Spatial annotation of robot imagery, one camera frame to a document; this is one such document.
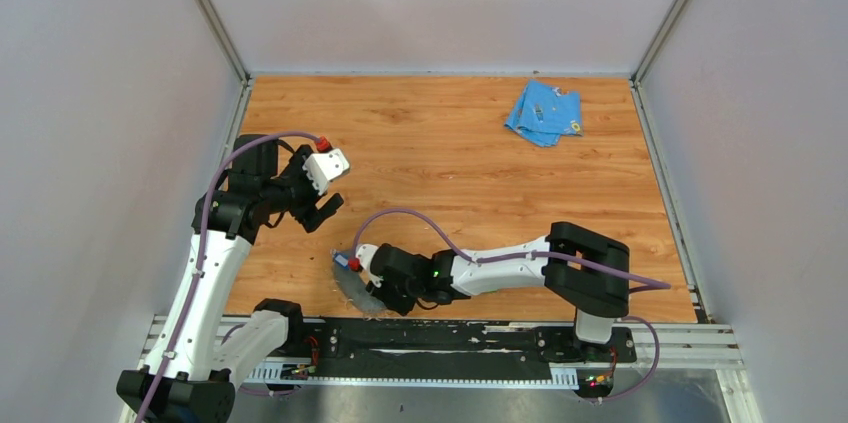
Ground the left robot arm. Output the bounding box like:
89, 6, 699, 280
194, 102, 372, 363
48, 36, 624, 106
116, 131, 351, 422

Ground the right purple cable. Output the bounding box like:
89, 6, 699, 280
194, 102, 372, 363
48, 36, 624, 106
348, 207, 673, 405

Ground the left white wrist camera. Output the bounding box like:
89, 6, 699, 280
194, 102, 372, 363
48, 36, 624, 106
303, 149, 351, 196

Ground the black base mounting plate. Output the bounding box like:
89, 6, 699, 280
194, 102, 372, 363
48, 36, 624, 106
270, 318, 637, 381

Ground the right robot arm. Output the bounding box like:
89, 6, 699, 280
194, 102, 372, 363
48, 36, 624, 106
356, 222, 630, 361

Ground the folded blue cloth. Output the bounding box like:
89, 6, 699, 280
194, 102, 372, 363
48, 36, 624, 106
504, 80, 584, 147

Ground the purple cable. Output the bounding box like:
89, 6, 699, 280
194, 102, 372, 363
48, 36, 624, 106
132, 131, 333, 423
348, 207, 673, 405

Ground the key with blue tag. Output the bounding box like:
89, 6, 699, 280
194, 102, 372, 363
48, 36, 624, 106
332, 252, 350, 269

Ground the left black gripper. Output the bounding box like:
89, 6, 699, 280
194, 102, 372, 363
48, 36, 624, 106
262, 145, 342, 231

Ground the white slotted cable duct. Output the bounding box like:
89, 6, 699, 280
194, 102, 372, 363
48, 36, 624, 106
162, 363, 580, 389

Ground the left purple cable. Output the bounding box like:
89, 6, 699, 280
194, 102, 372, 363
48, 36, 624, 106
132, 131, 333, 423

